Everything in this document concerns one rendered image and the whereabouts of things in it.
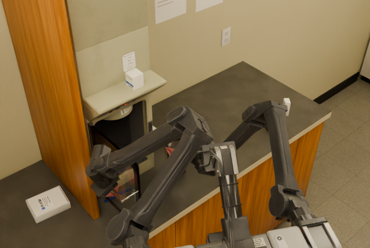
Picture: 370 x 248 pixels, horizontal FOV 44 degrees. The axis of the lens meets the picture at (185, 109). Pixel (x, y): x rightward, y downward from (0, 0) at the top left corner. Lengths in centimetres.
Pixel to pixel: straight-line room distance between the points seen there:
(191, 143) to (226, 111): 130
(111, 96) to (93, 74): 11
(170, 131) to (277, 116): 40
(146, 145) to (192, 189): 73
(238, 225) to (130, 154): 50
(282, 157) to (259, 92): 129
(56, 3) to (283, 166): 87
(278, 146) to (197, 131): 35
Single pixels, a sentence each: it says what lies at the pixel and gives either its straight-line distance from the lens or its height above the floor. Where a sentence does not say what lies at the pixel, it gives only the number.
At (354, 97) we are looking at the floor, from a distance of 458.
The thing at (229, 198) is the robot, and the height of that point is 167.
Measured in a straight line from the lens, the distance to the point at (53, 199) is 216.
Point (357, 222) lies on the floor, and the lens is 346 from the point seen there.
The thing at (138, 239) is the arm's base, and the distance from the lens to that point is 133.
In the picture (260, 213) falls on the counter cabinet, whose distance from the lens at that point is 282.
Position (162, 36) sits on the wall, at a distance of 250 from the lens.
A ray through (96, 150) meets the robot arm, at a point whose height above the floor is 140.
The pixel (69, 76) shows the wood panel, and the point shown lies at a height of 169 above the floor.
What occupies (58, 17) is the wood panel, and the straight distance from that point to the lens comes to 148.
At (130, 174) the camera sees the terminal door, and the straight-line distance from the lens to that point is 173.
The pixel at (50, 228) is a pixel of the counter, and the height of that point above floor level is 94.
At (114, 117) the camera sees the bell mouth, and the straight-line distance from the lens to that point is 196.
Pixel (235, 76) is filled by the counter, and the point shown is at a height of 94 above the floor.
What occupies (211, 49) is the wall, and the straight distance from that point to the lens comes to 283.
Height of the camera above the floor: 256
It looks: 38 degrees down
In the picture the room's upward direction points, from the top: 1 degrees clockwise
